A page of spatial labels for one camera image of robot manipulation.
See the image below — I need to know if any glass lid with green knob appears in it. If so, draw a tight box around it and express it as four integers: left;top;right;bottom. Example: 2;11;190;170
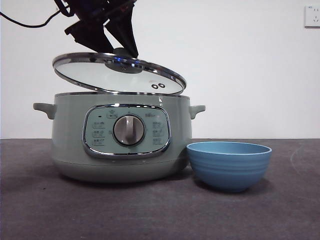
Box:
51;47;188;97

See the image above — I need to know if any pale green electric steamer pot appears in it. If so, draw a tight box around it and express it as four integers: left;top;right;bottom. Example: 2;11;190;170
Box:
32;91;207;184

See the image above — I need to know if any blue ribbed bowl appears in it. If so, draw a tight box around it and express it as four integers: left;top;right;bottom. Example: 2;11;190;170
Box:
186;141;273;194

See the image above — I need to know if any black cable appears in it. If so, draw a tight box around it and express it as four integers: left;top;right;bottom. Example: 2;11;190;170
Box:
0;11;64;29

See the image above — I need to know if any white wall socket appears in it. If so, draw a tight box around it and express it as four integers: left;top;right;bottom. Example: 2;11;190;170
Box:
303;5;320;29

